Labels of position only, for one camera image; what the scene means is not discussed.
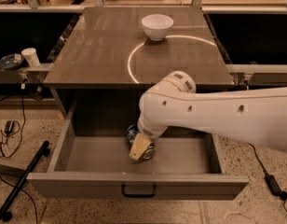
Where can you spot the metal shelf rail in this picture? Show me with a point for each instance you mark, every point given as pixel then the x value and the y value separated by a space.
pixel 259 74
pixel 26 75

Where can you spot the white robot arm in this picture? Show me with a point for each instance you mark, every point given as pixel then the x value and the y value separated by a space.
pixel 258 117

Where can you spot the white paper cup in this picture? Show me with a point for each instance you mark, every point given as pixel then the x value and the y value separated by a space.
pixel 31 57

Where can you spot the white ceramic bowl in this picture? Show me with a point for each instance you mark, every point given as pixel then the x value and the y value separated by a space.
pixel 157 26

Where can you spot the blue pepsi can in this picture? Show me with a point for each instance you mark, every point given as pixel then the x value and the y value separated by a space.
pixel 132 131

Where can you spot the black drawer handle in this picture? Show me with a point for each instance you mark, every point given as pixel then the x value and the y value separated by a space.
pixel 138 192

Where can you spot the grey open drawer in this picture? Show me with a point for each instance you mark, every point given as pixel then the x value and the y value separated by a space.
pixel 91 158

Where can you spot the metal shelf rail left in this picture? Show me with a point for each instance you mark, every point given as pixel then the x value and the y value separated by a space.
pixel 26 75

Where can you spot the black power adapter left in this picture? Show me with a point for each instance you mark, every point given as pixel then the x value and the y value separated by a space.
pixel 9 127

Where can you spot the black bar on floor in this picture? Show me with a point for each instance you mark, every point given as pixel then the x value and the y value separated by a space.
pixel 5 214

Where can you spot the metal shelf rail right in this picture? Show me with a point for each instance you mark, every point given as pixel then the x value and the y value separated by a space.
pixel 259 74

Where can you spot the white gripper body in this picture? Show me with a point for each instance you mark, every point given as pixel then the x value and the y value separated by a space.
pixel 148 131

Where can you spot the grey cabinet counter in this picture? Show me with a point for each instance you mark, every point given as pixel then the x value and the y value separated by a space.
pixel 108 46

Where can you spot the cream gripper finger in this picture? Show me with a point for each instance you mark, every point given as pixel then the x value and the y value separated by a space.
pixel 142 148

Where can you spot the dark blue plate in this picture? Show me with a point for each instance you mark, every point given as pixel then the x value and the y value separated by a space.
pixel 11 62

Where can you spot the black power adapter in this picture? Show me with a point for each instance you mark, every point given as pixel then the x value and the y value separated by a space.
pixel 9 127
pixel 274 187

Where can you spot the black power adapter right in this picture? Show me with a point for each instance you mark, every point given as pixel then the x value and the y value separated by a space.
pixel 274 187

